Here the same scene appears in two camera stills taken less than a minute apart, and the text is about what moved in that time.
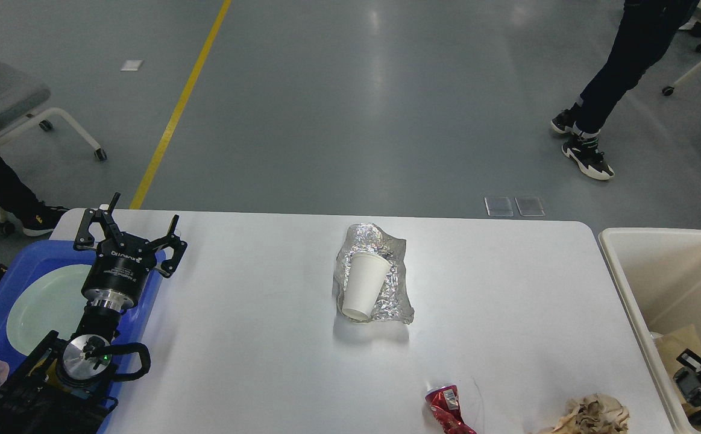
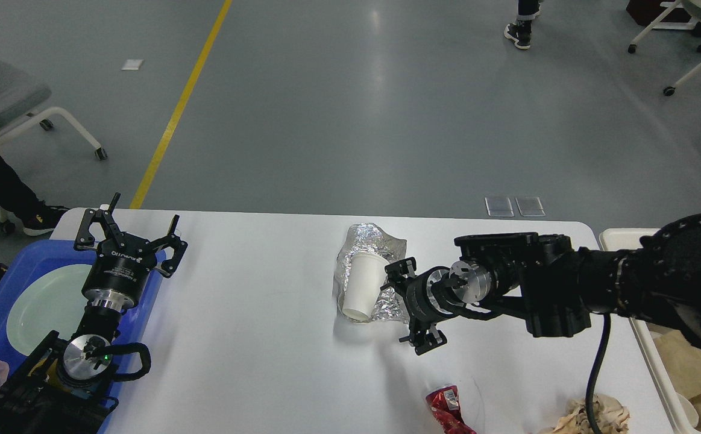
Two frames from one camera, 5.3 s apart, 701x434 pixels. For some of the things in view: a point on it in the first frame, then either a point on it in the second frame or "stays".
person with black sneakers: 649,28 -> 519,32
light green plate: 53,301 stays
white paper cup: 366,273 stays
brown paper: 592,414 stays
